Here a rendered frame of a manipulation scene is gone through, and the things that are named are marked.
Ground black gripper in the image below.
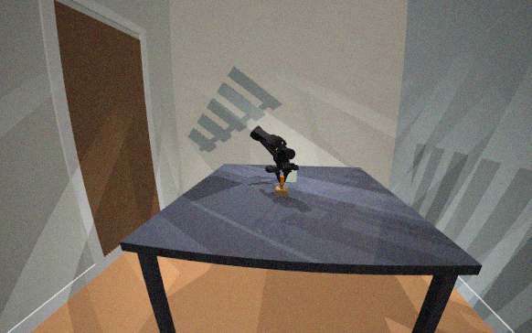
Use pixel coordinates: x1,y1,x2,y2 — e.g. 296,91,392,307
265,156,299,183

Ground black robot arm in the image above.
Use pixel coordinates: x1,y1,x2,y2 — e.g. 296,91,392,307
250,126,295,173

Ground tan square block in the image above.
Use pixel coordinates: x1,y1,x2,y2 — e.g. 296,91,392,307
275,187,288,198

